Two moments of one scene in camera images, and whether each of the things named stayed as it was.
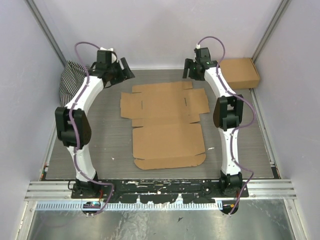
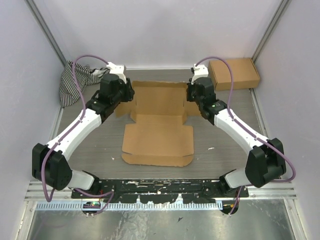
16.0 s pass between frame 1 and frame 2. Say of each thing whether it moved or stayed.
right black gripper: moved
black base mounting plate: stayed
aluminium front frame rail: stayed
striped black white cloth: stayed
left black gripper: moved
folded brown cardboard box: stayed
